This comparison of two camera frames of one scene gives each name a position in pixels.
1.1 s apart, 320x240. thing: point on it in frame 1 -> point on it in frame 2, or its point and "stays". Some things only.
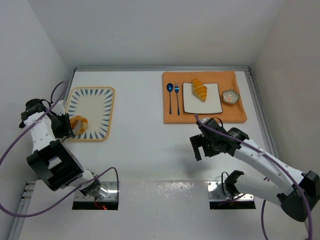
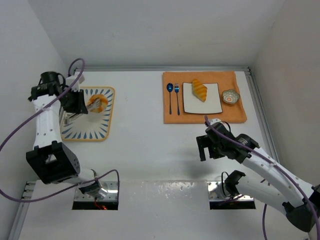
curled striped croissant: x=78 y=123 -> x=103 y=103
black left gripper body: x=66 y=125 -> x=81 y=102
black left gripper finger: x=69 y=135 -> x=76 y=109
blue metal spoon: x=170 y=88 stays
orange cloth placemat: x=173 y=96 stays
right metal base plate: x=218 y=200 stays
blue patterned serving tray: x=96 y=104 stays
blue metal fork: x=176 y=89 stays
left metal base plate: x=111 y=187 stays
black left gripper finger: x=68 y=123 -> x=81 y=107
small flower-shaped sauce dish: x=230 y=96 stays
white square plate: x=192 y=104 stays
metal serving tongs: x=64 y=139 -> x=94 y=105
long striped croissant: x=199 y=90 stays
